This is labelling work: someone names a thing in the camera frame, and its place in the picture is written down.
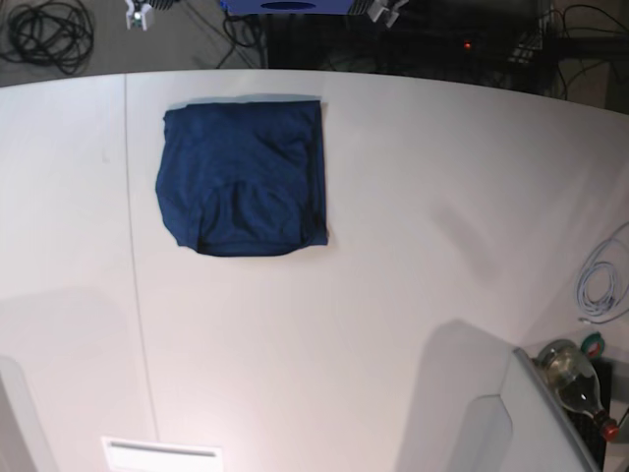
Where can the dark blue t-shirt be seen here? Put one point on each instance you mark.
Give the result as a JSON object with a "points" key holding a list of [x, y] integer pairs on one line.
{"points": [[244, 179]]}

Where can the blue box with slot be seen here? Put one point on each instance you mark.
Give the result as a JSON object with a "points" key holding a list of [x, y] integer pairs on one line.
{"points": [[260, 7]]}

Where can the green tape roll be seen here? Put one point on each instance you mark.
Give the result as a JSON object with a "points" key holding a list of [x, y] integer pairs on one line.
{"points": [[593, 346]]}

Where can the clear plastic bottle red cap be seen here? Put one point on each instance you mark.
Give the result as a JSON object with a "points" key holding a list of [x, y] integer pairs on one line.
{"points": [[574, 382]]}

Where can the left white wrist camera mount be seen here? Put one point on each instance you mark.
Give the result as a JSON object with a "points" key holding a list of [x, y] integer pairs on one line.
{"points": [[385, 12]]}

